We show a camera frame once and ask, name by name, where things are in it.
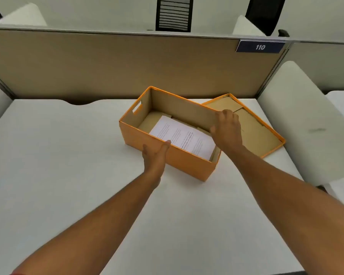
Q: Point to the white printed paper sheet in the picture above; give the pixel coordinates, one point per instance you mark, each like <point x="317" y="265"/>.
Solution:
<point x="183" y="137"/>

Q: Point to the black slatted chair back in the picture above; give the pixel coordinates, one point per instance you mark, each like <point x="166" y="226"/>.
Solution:
<point x="174" y="14"/>

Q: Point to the person's left hand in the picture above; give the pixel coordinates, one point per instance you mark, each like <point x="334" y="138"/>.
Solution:
<point x="154" y="161"/>

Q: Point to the grey desk partition panel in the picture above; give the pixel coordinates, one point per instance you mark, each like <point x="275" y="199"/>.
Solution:
<point x="324" y="65"/>

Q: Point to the person's right hand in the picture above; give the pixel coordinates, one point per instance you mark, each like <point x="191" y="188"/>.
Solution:
<point x="228" y="134"/>

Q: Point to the person's left forearm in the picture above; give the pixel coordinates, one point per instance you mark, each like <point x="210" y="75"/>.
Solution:
<point x="97" y="226"/>

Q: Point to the orange cardboard box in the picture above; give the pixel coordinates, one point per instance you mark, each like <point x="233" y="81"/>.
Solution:
<point x="189" y="163"/>

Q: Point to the person's right forearm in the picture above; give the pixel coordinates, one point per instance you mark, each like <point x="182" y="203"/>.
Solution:
<point x="289" y="203"/>

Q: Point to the person's right thumb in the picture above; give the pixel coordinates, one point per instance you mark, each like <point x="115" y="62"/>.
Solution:
<point x="213" y="131"/>

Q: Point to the black solid chair back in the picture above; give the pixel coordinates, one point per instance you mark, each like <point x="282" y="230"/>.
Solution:
<point x="265" y="9"/>

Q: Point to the blue number plate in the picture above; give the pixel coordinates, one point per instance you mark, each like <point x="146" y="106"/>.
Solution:
<point x="260" y="47"/>

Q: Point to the large white side divider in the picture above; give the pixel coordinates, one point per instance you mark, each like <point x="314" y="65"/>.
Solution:
<point x="304" y="120"/>

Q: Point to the orange cardboard box lid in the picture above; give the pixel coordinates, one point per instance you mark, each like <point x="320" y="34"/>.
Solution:
<point x="258" y="134"/>

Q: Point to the person's left thumb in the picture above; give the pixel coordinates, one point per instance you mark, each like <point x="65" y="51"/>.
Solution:
<point x="165" y="148"/>

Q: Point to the beige desk partition panel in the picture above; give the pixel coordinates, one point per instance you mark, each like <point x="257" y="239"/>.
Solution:
<point x="103" y="62"/>

